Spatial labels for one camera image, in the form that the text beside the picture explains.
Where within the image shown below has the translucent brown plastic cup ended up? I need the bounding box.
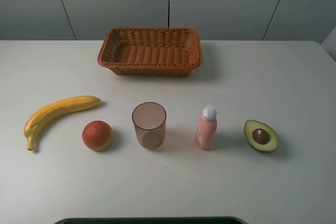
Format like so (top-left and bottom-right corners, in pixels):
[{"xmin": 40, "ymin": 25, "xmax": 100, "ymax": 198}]
[{"xmin": 132, "ymin": 102, "xmax": 167, "ymax": 150}]

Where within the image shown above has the red orange tomato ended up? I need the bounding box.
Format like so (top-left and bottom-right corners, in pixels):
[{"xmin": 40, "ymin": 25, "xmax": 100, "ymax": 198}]
[{"xmin": 82, "ymin": 121, "xmax": 113, "ymax": 151}]

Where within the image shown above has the brown wicker basket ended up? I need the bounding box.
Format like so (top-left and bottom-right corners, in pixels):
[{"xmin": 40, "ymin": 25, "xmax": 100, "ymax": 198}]
[{"xmin": 97, "ymin": 27, "xmax": 202, "ymax": 77}]

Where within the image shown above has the pink bottle white cap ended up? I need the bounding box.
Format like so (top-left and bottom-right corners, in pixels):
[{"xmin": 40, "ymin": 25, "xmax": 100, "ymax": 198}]
[{"xmin": 195, "ymin": 105, "xmax": 217, "ymax": 150}]

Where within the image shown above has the black tray edge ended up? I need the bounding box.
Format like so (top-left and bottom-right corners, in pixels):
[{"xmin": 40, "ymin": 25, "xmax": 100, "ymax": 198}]
[{"xmin": 56, "ymin": 217, "xmax": 246, "ymax": 224}]

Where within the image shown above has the yellow banana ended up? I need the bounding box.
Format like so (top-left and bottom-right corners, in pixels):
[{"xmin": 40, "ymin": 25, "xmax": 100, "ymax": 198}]
[{"xmin": 24, "ymin": 95, "xmax": 101, "ymax": 151}]

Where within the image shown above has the halved avocado with pit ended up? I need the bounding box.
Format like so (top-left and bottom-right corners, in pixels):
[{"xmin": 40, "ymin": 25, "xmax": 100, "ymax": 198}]
[{"xmin": 244, "ymin": 120, "xmax": 279, "ymax": 153}]

